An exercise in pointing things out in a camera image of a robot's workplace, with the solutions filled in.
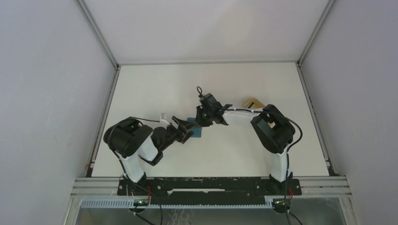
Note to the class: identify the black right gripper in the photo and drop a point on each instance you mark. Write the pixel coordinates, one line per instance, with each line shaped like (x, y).
(199, 109)

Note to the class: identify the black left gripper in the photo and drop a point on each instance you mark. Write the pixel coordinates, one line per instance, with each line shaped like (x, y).
(180, 133)

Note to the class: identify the blue leather card holder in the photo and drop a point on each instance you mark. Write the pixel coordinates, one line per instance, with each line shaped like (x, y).
(197, 131)

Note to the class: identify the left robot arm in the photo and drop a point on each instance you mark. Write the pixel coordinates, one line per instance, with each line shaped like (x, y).
(131, 141)

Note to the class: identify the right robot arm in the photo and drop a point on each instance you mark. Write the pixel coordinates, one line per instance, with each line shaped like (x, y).
(274, 131)

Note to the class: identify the beige oval tray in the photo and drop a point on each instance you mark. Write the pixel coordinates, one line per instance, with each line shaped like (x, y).
(253, 103)

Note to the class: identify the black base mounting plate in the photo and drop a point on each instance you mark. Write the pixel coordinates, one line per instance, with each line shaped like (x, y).
(209, 189)

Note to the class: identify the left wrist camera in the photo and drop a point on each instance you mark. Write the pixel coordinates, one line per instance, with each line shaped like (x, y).
(163, 120)

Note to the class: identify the white cable duct strip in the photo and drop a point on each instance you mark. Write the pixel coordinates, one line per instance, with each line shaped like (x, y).
(124, 203)

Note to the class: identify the aluminium frame rails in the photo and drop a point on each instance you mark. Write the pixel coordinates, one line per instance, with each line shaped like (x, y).
(324, 187)

